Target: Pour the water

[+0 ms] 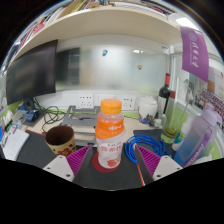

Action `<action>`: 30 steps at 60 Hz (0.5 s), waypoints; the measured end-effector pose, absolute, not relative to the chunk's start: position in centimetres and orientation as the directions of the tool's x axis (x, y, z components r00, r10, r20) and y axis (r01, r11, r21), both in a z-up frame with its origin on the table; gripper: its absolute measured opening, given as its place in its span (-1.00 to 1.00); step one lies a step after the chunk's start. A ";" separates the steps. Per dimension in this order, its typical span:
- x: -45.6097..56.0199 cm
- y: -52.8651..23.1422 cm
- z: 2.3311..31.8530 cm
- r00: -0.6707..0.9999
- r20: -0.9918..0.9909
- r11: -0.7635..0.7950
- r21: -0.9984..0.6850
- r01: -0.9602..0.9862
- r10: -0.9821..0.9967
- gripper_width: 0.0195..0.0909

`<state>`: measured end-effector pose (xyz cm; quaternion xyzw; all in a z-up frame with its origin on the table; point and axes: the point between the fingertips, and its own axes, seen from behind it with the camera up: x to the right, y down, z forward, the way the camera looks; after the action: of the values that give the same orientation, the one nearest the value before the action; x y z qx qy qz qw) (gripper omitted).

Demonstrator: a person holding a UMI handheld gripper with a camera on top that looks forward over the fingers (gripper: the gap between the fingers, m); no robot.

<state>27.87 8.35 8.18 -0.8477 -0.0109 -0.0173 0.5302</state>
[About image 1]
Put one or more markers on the black desk mat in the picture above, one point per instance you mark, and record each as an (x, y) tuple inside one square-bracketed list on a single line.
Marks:
[(110, 178)]

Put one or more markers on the purple pennant flag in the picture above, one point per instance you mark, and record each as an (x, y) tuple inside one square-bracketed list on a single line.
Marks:
[(195, 51)]

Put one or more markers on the small blue device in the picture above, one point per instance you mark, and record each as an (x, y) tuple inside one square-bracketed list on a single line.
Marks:
[(32, 115)]

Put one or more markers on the white open notebook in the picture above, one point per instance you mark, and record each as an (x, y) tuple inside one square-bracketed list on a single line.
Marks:
[(15, 145)]

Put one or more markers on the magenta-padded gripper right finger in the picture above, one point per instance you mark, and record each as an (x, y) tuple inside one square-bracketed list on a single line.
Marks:
[(165, 166)]

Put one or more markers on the dark wine bottle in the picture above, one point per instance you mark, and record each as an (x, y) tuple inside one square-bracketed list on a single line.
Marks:
[(163, 96)]

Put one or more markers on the flat round red coaster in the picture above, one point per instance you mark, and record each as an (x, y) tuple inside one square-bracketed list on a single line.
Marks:
[(96, 165)]

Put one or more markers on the black computer monitor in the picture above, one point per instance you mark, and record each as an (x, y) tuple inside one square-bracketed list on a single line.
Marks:
[(31, 71)]

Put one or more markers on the white wall socket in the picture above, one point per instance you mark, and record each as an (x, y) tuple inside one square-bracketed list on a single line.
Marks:
[(85, 101), (128, 102)]

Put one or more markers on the orange-capped clear drink bottle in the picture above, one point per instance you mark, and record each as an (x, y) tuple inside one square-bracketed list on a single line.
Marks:
[(110, 133)]

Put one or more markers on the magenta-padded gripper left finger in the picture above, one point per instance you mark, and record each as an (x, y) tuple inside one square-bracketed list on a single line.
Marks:
[(58, 166)]

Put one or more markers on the grey metal laptop stand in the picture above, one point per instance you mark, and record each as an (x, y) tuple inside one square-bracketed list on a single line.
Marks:
[(81, 116)]

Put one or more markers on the purple translucent water bottle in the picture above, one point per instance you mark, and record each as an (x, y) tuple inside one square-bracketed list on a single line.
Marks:
[(196, 140)]

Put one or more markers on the green drinking glass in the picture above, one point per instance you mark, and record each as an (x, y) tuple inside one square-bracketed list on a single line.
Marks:
[(171, 131)]

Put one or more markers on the group photo poster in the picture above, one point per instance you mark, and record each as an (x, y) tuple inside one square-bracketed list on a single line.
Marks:
[(213, 96)]

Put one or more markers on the brown patterned paper cup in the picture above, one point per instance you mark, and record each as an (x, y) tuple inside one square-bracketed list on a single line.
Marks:
[(61, 146)]

